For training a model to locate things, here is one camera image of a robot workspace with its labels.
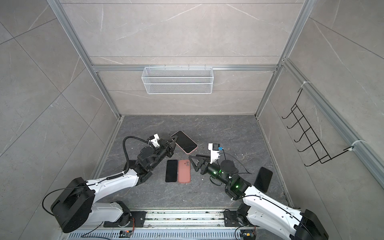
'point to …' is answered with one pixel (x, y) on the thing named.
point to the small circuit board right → (248, 234)
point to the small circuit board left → (125, 233)
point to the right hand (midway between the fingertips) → (192, 156)
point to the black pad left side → (131, 163)
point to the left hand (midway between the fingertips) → (178, 133)
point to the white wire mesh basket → (177, 80)
